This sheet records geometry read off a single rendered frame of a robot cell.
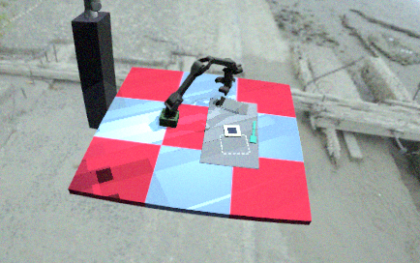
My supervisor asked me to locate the white square tile with dark grey centre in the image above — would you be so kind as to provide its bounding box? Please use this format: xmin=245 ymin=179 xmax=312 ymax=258
xmin=224 ymin=126 xmax=241 ymax=136

